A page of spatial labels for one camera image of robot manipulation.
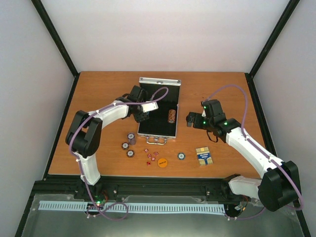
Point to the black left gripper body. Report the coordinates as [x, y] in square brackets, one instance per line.
[139, 118]

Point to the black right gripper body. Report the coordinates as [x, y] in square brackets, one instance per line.
[206, 125]

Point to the red poker chip stack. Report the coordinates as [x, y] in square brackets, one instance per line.
[171, 116]

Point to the aluminium poker case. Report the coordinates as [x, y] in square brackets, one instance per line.
[156, 129]

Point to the blue poker chip stack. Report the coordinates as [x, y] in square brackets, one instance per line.
[181, 156]

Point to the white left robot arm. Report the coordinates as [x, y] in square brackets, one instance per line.
[84, 134]

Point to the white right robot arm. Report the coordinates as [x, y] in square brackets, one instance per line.
[279, 183]

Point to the purple poker chip stack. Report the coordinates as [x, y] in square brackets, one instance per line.
[131, 138]

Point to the blue playing card box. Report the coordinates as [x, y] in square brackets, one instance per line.
[204, 156]

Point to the brown poker chip stack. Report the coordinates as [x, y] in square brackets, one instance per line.
[125, 146]

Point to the black poker chip stack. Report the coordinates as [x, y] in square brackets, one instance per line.
[130, 153]

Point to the orange dealer button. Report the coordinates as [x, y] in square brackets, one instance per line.
[162, 162]

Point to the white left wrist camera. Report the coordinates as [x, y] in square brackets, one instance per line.
[147, 107]

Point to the light blue cable duct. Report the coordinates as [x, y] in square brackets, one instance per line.
[135, 208]

